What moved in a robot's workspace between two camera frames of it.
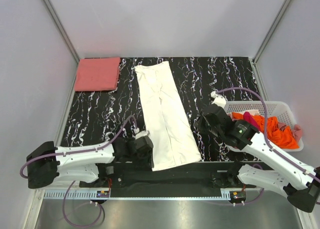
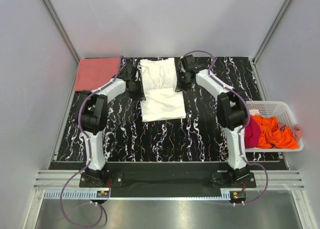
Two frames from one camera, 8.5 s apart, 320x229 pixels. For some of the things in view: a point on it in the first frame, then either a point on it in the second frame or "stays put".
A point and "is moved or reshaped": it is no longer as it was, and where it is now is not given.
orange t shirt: (282, 137) stays put
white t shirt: (173, 140) is moved or reshaped
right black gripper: (199, 126) to (179, 87)
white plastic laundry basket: (278, 109) stays put
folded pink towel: (97, 74) stays put
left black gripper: (147, 162) to (139, 96)
